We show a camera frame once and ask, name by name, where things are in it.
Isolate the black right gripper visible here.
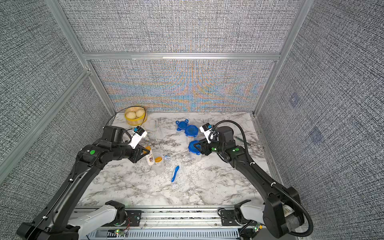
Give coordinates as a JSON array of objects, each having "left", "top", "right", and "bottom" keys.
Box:
[{"left": 194, "top": 136, "right": 227, "bottom": 157}]

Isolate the blue lid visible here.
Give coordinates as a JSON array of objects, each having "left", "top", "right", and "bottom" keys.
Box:
[
  {"left": 185, "top": 125, "right": 199, "bottom": 138},
  {"left": 188, "top": 140, "right": 202, "bottom": 155},
  {"left": 176, "top": 119, "right": 189, "bottom": 132}
]

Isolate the clear plastic container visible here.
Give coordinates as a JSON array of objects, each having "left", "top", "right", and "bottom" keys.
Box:
[
  {"left": 153, "top": 153, "right": 166, "bottom": 175},
  {"left": 190, "top": 152, "right": 202, "bottom": 163},
  {"left": 186, "top": 135, "right": 197, "bottom": 145}
]

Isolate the orange cap bottle three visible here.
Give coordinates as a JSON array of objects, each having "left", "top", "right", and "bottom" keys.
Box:
[{"left": 145, "top": 146, "right": 155, "bottom": 166}]

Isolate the blue lid back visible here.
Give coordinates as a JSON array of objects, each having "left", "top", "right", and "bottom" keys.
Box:
[{"left": 176, "top": 119, "right": 189, "bottom": 132}]

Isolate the blue toothbrush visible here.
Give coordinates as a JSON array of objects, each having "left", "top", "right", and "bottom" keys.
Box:
[{"left": 171, "top": 166, "right": 180, "bottom": 183}]

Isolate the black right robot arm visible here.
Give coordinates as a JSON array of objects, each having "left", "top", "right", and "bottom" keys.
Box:
[{"left": 194, "top": 120, "right": 314, "bottom": 239}]

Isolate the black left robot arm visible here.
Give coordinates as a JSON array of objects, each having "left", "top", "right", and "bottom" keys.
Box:
[{"left": 17, "top": 126, "right": 149, "bottom": 240}]

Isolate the yellow bamboo steamer basket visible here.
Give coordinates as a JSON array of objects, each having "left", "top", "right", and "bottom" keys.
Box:
[{"left": 124, "top": 106, "right": 148, "bottom": 126}]

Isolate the left cream dumpling bun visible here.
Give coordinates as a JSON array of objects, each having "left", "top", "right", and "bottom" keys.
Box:
[{"left": 126, "top": 111, "right": 136, "bottom": 120}]

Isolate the cream dumpling bun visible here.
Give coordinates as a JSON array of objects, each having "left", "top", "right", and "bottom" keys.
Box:
[
  {"left": 126, "top": 111, "right": 136, "bottom": 120},
  {"left": 135, "top": 109, "right": 146, "bottom": 118}
]

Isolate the right cream dumpling bun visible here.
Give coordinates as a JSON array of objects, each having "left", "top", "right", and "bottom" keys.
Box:
[{"left": 135, "top": 109, "right": 146, "bottom": 118}]

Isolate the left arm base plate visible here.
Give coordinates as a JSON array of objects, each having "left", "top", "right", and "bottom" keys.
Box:
[{"left": 99, "top": 201, "right": 143, "bottom": 227}]

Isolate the aluminium front rail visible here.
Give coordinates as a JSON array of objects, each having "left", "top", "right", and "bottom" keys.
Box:
[{"left": 55, "top": 206, "right": 307, "bottom": 240}]

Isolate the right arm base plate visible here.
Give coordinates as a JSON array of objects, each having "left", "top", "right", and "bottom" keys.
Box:
[{"left": 217, "top": 208, "right": 249, "bottom": 227}]

